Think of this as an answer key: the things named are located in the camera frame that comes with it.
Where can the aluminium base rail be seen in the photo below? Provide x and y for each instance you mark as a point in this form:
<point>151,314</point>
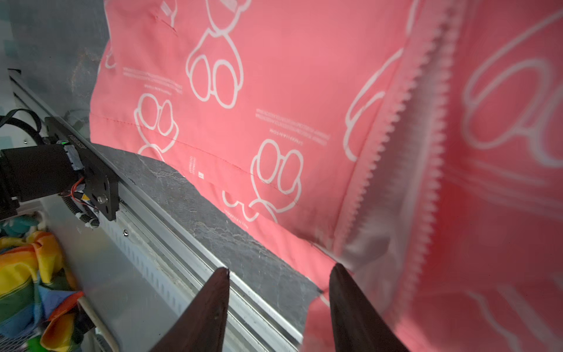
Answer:
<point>142,270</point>

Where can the rainbow striped cloth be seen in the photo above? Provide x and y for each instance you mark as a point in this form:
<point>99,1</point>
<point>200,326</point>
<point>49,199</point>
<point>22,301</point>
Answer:
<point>37,290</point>

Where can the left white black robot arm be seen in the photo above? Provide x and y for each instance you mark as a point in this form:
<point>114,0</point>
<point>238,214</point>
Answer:
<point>49,167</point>

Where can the pink hooded rain jacket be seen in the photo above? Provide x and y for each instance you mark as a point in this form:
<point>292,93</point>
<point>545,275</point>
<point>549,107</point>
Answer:
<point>418,143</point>

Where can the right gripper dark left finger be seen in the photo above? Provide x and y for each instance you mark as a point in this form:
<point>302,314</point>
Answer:
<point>201,327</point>

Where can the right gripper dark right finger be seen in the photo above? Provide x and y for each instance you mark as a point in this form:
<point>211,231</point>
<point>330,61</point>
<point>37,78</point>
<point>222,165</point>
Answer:
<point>356,324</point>

